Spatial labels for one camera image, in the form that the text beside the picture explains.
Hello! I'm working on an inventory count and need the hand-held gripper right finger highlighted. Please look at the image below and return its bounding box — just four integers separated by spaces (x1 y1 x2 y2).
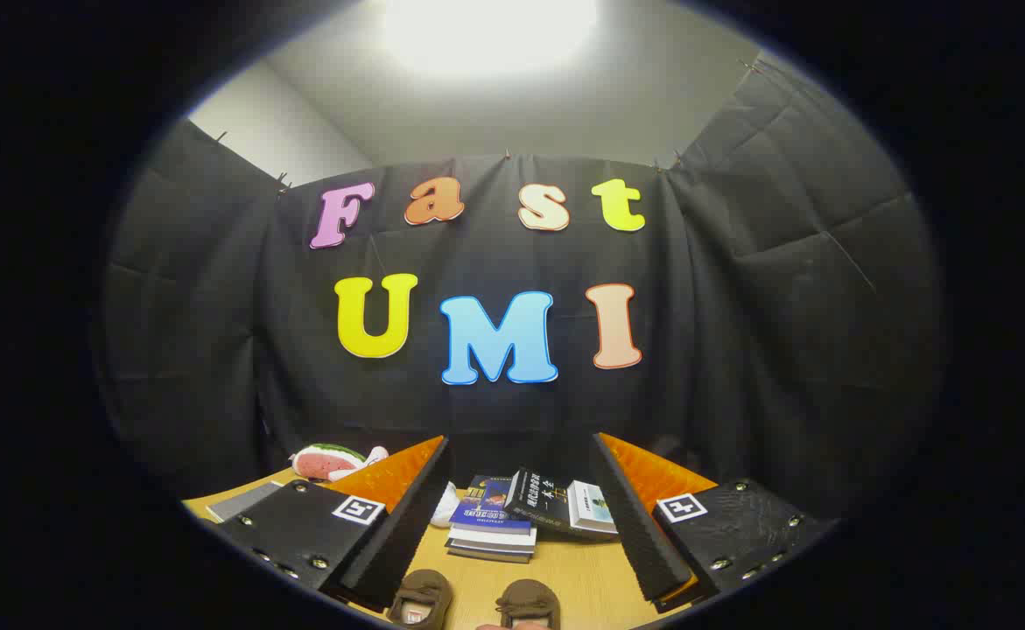
589 431 839 613

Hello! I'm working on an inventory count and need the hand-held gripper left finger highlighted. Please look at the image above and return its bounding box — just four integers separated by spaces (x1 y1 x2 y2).
212 435 454 613

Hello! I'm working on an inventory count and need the brown fuzzy slipper shoe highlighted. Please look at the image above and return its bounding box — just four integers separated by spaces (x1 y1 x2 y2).
495 578 562 630
387 569 454 629

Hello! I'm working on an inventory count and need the grey fabric storage box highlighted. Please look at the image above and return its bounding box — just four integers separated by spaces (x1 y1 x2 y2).
206 480 284 523

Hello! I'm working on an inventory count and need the white and blue plush toy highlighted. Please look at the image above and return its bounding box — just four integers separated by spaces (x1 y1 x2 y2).
429 483 460 528

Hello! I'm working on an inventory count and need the white leaning book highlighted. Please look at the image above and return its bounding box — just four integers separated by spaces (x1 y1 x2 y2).
567 479 620 536

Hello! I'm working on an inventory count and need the blue cover book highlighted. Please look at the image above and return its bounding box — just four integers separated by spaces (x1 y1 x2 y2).
449 477 532 535

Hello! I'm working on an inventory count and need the dark cover flat book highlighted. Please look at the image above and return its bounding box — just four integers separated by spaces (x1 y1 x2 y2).
445 542 535 564

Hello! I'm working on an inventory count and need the pink starfish plush toy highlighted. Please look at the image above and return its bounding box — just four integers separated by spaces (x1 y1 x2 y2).
328 446 389 481

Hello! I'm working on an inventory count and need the thick white book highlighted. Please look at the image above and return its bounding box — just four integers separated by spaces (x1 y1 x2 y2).
447 523 537 555

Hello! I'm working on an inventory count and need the watermelon slice plush toy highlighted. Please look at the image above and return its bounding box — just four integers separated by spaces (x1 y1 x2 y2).
289 444 367 482

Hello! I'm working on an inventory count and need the black leaning book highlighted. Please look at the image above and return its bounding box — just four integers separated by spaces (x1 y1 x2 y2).
503 468 618 539

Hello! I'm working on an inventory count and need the ceiling light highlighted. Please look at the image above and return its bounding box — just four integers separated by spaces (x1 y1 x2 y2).
381 0 600 75

